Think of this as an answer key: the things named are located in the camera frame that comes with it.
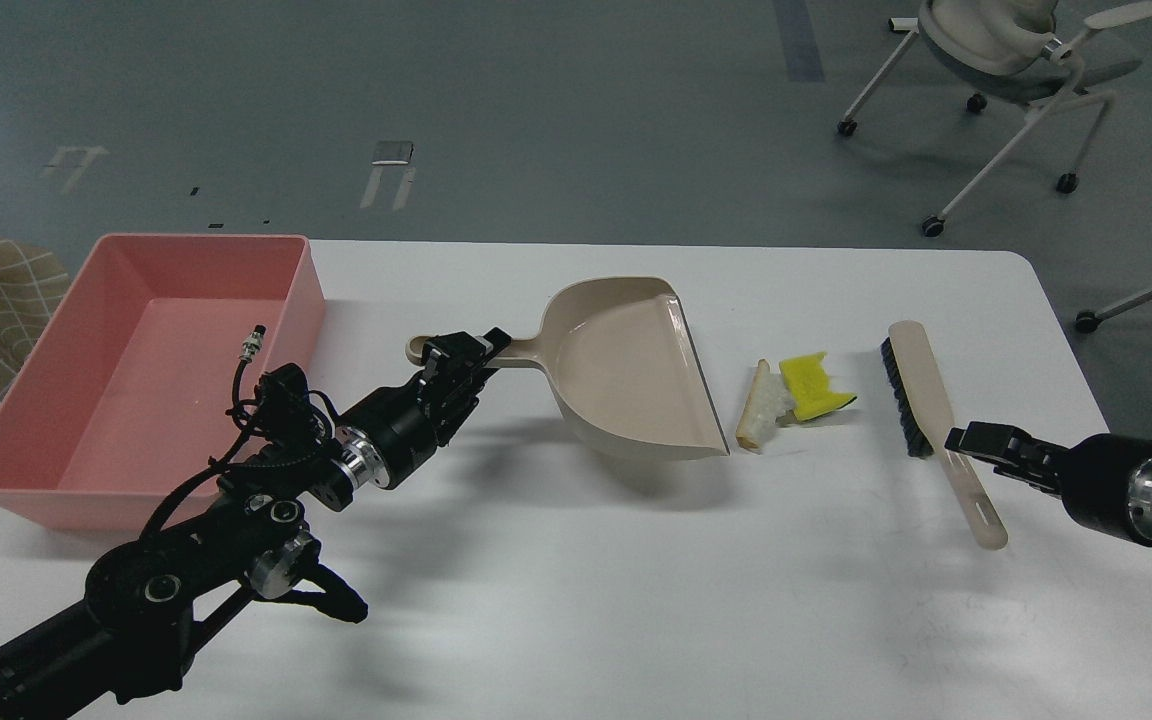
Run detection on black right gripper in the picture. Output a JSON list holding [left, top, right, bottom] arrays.
[[943, 423, 1152, 547]]

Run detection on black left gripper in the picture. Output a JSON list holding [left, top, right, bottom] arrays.
[[338, 328, 513, 488]]

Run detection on beige hand brush black bristles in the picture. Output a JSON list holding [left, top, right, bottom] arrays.
[[879, 320, 1009, 551]]

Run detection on beige plastic dustpan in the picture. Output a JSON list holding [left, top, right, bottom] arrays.
[[407, 276, 732, 462]]

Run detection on yellow sponge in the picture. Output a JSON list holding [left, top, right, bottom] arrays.
[[778, 351, 858, 423]]

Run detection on white bread slice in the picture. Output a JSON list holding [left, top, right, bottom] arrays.
[[735, 359, 797, 452]]

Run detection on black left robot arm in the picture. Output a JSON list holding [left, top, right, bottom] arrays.
[[0, 328, 511, 719]]

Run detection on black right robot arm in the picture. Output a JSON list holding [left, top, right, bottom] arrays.
[[943, 420, 1152, 548]]

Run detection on pink plastic bin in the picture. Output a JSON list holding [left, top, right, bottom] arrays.
[[0, 234, 325, 530]]

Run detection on white office chair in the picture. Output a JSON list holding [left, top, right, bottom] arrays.
[[836, 1, 1152, 238]]

